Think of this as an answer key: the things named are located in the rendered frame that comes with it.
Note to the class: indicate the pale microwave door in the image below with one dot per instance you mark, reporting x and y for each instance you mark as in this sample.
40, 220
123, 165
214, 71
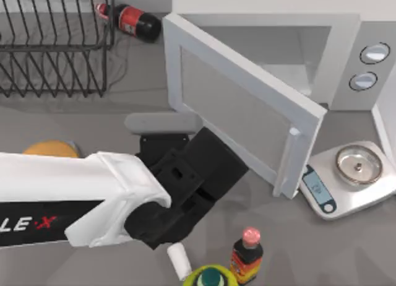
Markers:
235, 112

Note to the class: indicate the dark bottle pink cap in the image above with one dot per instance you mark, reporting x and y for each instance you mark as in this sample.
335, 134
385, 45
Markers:
246, 255

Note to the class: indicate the small white bottle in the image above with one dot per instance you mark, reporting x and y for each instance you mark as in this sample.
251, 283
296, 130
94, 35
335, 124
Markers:
179, 261

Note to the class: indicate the yellow bottle green cap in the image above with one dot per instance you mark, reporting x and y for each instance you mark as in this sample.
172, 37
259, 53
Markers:
210, 276

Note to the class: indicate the white kitchen scale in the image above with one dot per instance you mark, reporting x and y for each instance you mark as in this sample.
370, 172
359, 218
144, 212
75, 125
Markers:
349, 196

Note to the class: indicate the blue plate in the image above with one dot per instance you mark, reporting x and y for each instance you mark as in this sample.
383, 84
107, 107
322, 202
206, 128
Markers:
75, 147

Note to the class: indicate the silver scale bowl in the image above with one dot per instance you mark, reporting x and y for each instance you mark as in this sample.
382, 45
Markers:
359, 165

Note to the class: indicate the pale microwave oven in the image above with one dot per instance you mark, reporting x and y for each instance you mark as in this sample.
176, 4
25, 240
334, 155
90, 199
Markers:
346, 81

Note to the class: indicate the dark cola bottle red label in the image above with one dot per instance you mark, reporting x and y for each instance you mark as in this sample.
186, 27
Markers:
136, 21

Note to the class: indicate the small microwave knob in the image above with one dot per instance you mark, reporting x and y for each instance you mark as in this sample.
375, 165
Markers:
363, 81

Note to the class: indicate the orange round bread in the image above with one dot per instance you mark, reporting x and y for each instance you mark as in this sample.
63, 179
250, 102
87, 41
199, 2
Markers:
46, 149

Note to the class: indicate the large microwave knob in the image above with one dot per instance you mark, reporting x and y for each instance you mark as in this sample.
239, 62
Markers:
375, 53

